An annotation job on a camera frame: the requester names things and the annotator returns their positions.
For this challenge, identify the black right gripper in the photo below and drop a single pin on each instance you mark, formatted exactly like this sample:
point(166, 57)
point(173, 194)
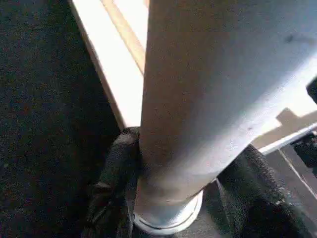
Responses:
point(312, 90)

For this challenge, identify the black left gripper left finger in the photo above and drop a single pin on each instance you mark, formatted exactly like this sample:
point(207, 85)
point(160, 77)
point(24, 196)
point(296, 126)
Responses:
point(116, 178)

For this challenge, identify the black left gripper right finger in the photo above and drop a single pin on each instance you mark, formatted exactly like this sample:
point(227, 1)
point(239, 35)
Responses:
point(260, 198)

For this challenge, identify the white plastic table leg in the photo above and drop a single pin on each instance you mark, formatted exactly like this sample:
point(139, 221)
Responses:
point(198, 99)

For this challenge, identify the white plastic table top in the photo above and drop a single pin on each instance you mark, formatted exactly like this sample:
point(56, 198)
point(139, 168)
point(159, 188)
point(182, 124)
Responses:
point(119, 62)

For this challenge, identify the black work mat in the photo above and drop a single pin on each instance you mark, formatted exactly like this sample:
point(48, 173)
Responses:
point(37, 99)

